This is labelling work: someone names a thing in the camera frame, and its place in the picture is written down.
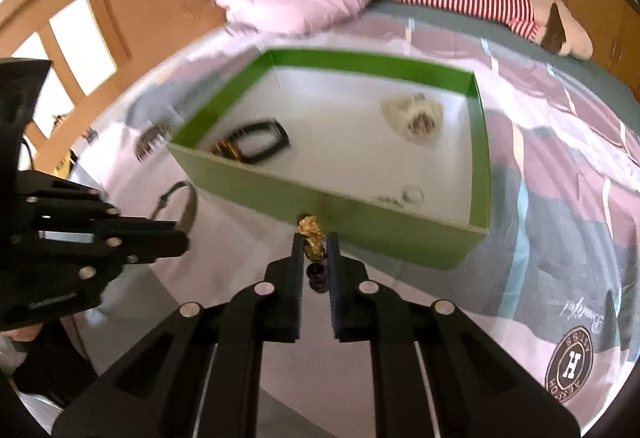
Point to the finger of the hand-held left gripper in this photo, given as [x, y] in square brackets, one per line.
[75, 208]
[100, 253]

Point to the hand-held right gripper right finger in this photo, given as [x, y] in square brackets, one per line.
[337, 293]

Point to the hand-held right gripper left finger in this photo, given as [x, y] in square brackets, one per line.
[295, 293]

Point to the green cardboard box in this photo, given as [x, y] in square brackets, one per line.
[350, 223]

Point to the person's left forearm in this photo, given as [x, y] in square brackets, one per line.
[50, 368]

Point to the yellow printed box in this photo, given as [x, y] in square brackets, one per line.
[64, 165]

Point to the black wristwatch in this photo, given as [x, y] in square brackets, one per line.
[280, 138]

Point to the white wristwatch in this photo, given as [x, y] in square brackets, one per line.
[400, 110]

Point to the printed bed sheet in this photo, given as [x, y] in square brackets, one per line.
[550, 218]

